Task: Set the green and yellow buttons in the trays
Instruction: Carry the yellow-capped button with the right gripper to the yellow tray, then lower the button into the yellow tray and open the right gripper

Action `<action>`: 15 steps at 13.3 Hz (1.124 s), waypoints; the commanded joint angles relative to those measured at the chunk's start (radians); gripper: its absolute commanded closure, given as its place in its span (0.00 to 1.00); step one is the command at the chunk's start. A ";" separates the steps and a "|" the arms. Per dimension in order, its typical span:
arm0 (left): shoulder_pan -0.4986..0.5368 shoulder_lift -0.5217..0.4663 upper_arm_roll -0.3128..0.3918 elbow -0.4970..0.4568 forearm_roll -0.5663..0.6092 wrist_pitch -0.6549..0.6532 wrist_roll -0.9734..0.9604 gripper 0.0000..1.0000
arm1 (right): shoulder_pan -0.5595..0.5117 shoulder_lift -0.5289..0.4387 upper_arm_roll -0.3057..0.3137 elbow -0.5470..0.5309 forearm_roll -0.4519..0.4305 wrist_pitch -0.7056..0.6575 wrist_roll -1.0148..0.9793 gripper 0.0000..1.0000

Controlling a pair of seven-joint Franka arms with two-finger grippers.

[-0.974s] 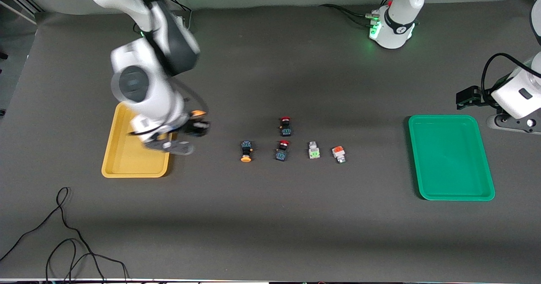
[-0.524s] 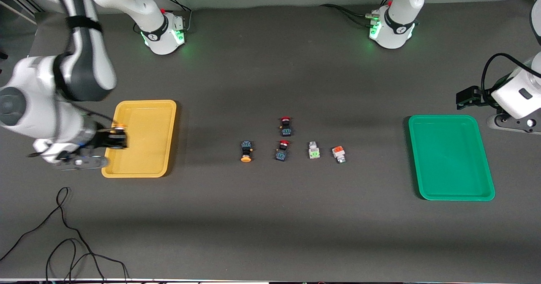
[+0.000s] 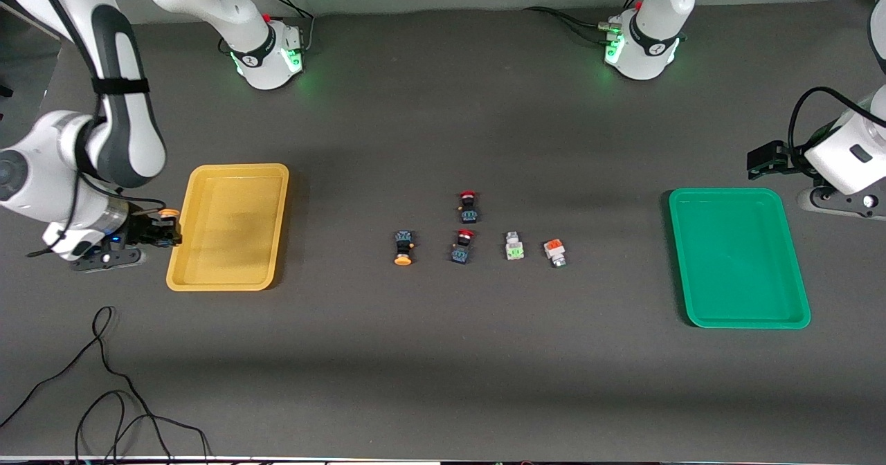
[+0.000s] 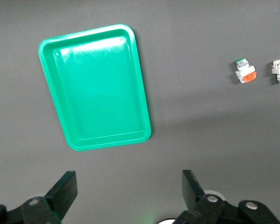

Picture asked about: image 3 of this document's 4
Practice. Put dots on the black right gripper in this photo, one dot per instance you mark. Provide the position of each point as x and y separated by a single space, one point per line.
139 233

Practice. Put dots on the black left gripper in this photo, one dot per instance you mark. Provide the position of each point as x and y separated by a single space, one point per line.
781 160

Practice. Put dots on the yellow mushroom push button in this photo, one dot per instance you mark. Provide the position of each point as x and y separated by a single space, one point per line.
168 212
403 245

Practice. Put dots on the white button with orange insert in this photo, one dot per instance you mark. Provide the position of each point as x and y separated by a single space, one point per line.
554 251

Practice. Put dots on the white button with green insert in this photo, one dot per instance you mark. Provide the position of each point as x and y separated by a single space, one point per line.
513 246

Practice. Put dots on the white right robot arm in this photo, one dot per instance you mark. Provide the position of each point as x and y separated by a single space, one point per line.
124 140

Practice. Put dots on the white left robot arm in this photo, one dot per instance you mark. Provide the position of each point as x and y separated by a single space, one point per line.
651 44

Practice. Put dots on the yellow plastic tray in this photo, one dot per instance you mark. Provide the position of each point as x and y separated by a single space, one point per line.
228 230

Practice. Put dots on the green plastic tray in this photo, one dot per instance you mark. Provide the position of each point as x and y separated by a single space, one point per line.
737 261

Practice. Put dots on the red mushroom push button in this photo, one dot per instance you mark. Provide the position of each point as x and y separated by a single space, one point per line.
462 249
468 209

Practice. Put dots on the dark grey table mat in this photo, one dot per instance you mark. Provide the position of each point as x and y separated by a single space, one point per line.
443 382

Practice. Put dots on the aluminium frame rail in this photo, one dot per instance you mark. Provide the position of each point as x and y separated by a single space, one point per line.
28 19

